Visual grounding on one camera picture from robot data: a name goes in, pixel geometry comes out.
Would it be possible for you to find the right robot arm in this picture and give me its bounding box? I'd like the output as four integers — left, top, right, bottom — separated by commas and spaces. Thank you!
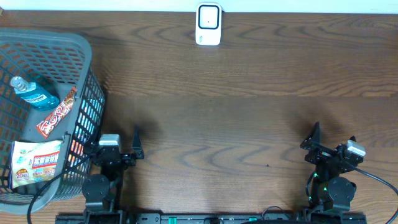
300, 122, 363, 223

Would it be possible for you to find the white wet wipes pack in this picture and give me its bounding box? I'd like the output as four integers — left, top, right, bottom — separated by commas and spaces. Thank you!
9, 140, 63, 189

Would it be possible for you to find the grey plastic shopping basket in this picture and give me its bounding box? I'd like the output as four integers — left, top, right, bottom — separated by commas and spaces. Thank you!
1, 28, 105, 215

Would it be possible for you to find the orange Top chocolate bar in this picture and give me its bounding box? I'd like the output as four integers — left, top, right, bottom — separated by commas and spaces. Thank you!
36, 86, 77, 139

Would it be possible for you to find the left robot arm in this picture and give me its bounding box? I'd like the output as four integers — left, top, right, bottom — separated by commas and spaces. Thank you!
82, 126, 144, 224

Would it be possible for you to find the white barcode scanner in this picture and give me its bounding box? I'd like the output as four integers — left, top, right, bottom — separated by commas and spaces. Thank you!
195, 2, 222, 46

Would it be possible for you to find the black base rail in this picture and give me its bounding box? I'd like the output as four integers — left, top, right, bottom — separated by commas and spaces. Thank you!
55, 212, 368, 224

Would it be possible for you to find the blue mouthwash bottle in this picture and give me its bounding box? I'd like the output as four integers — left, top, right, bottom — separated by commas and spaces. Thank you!
10, 76, 60, 111

